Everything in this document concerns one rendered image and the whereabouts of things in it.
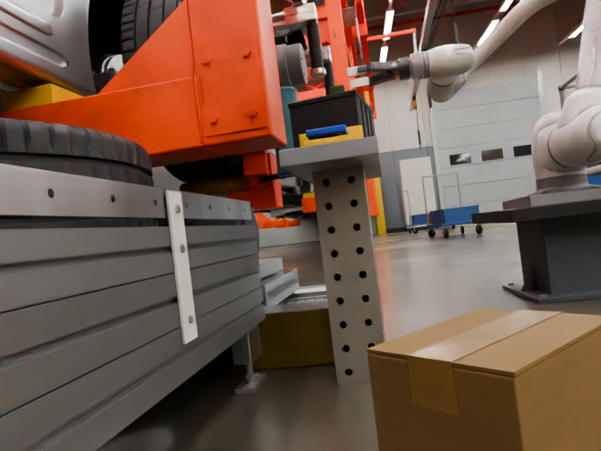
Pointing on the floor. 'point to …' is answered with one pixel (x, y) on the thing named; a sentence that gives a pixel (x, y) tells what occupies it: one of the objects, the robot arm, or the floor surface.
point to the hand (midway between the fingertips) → (351, 78)
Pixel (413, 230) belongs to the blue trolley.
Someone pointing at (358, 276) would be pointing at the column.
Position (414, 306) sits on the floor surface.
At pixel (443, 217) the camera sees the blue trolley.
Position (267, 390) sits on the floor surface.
